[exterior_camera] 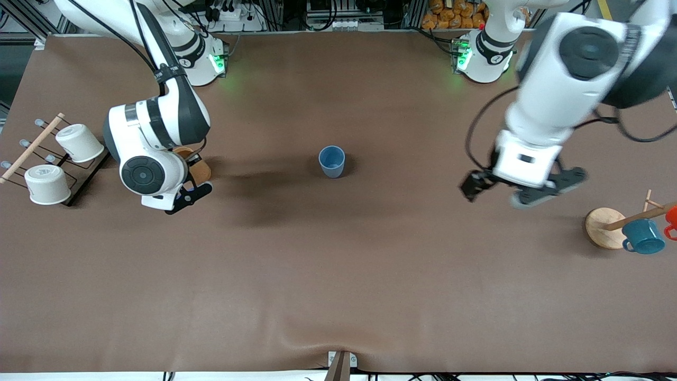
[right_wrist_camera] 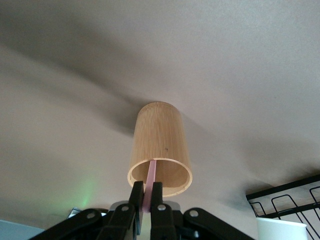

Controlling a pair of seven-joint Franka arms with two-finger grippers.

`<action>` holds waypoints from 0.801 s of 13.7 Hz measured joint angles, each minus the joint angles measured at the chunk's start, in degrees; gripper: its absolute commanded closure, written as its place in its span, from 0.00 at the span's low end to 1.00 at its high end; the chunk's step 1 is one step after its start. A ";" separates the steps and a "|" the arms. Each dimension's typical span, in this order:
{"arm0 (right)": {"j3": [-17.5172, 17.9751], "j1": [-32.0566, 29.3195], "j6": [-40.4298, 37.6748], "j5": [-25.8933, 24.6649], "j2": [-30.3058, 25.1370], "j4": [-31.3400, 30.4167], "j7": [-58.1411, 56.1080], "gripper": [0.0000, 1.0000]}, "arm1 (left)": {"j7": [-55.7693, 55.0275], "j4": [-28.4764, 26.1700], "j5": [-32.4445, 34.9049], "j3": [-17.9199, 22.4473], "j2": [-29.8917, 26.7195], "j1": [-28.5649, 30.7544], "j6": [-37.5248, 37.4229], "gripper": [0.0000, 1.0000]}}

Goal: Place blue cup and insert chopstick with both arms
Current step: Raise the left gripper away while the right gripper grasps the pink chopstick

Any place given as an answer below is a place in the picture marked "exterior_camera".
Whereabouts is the blue plastic cup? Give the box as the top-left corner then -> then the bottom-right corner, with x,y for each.
318,146 -> 346,179

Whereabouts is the brown cylindrical chopstick holder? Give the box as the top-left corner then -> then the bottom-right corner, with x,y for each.
175,147 -> 212,184

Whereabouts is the white upturned cup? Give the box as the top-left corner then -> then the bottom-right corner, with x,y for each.
24,165 -> 72,205
55,124 -> 105,164

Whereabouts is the wooden mug tree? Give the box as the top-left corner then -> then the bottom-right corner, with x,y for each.
585,189 -> 677,250

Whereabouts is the teal enamel mug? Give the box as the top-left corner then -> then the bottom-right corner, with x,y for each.
622,219 -> 666,255

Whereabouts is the white power strip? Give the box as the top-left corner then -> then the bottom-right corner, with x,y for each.
206,3 -> 265,32

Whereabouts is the brown leather table mat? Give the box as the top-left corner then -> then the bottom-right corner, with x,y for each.
0,29 -> 677,374

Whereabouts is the bag of orange bread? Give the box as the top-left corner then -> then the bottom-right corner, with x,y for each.
422,0 -> 490,30

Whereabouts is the metal table edge clamp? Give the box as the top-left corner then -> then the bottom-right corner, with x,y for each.
324,350 -> 358,381

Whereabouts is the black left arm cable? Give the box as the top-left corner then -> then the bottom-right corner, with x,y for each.
465,87 -> 677,171

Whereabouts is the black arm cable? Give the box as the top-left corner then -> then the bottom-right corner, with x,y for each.
465,87 -> 677,171
68,0 -> 162,75

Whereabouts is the black wire cup rack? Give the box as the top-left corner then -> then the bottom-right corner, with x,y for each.
0,112 -> 113,207

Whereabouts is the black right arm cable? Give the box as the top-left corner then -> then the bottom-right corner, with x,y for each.
68,0 -> 162,75

